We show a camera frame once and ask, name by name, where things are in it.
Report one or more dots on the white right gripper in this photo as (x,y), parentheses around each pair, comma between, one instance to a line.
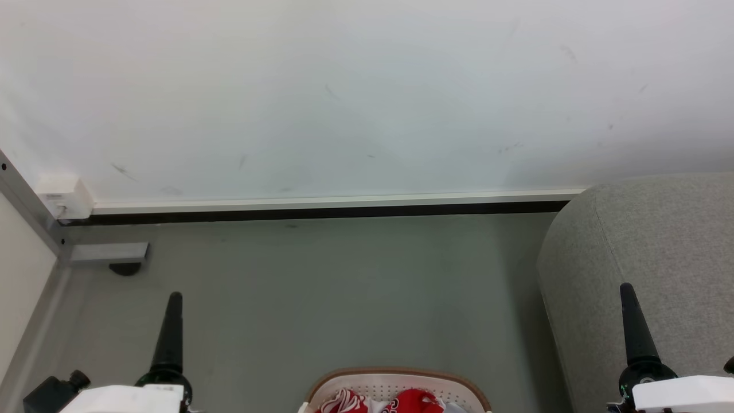
(682,396)

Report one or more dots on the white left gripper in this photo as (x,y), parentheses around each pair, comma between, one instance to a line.
(129,400)

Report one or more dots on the red jersey with white trim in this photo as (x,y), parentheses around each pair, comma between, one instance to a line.
(414,401)

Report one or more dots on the grey fabric sofa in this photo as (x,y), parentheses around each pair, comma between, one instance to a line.
(676,241)

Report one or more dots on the white and black baseboard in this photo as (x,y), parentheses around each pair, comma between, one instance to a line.
(321,207)

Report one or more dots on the white perforated laundry basket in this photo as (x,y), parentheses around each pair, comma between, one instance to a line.
(395,384)

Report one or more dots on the black round frame foot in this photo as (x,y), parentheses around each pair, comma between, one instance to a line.
(125,268)

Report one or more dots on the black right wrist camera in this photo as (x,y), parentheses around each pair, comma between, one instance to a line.
(730,365)

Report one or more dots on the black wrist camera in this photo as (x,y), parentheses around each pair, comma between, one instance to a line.
(730,365)
(51,396)

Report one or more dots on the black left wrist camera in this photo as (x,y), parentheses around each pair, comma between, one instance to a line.
(51,396)

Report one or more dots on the white wall socket box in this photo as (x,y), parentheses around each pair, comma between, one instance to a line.
(64,194)

